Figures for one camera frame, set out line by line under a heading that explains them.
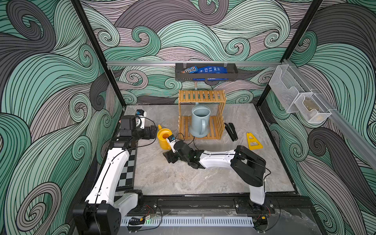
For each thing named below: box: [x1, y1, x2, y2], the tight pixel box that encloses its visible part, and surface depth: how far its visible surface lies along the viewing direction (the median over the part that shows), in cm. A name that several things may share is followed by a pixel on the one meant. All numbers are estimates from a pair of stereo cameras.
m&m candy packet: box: [180, 65, 198, 74], surface depth 94 cm
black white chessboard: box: [115, 147, 139, 192], surface depth 81 cm
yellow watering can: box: [157, 124, 173, 150], surface depth 91 cm
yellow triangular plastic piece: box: [246, 132, 264, 151], surface depth 100 cm
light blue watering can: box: [188, 102, 212, 139], surface depth 88 cm
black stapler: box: [224, 122, 239, 142], surface depth 104 cm
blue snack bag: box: [192, 66, 230, 81], surface depth 94 cm
